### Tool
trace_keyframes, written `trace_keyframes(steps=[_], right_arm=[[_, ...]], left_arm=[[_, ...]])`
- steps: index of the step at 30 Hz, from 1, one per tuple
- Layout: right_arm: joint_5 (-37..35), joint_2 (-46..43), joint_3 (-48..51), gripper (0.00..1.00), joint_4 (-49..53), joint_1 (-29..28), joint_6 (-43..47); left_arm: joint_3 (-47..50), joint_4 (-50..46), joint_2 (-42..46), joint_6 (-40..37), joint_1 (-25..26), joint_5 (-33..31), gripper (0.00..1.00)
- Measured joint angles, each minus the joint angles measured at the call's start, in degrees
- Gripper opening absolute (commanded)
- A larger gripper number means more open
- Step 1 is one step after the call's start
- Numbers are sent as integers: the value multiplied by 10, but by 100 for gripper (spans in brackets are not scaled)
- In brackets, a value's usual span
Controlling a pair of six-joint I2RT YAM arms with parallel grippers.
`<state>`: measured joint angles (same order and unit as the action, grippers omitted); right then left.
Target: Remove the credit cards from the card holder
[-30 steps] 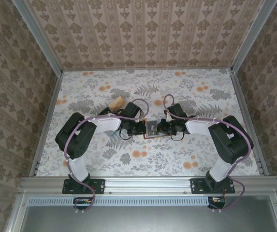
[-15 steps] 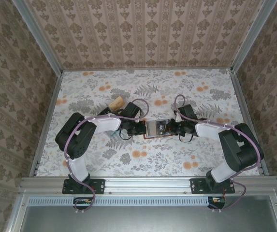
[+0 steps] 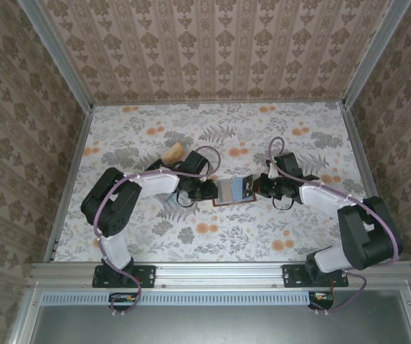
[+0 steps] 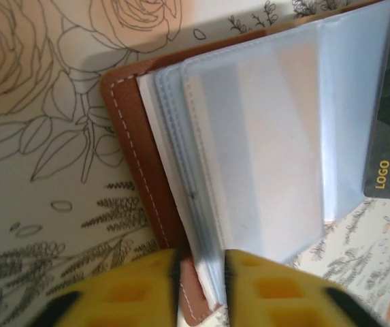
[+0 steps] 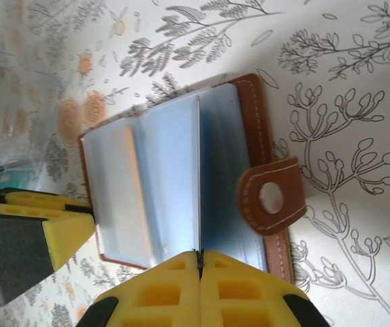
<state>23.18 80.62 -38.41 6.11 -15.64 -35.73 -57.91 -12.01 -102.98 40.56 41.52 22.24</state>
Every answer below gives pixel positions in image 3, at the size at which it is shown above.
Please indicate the aluminium frame post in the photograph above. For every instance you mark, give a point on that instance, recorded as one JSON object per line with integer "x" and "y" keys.
{"x": 373, "y": 53}
{"x": 57, "y": 53}

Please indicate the grey metal panel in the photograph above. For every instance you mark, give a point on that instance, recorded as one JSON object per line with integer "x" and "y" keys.
{"x": 219, "y": 326}

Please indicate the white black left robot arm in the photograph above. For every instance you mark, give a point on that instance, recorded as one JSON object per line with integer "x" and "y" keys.
{"x": 155, "y": 182}

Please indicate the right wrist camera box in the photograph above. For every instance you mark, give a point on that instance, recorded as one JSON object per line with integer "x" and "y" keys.
{"x": 272, "y": 171}

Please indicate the clear acrylic card stand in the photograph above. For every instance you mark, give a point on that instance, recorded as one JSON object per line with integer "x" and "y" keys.
{"x": 171, "y": 200}

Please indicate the black connector bracket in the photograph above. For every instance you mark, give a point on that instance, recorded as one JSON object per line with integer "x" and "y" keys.
{"x": 126, "y": 304}
{"x": 325, "y": 304}

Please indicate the aluminium extrusion rail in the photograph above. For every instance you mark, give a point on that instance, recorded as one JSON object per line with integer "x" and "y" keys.
{"x": 219, "y": 274}

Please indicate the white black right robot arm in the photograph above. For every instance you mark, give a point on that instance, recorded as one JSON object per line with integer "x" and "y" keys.
{"x": 320, "y": 195}

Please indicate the aluminium side rail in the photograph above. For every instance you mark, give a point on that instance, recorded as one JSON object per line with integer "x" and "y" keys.
{"x": 360, "y": 154}
{"x": 77, "y": 154}

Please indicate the brown card holder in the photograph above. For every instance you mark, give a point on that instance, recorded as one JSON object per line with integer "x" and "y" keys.
{"x": 228, "y": 191}

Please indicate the floral tablecloth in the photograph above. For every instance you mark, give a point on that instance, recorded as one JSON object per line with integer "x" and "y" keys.
{"x": 226, "y": 233}

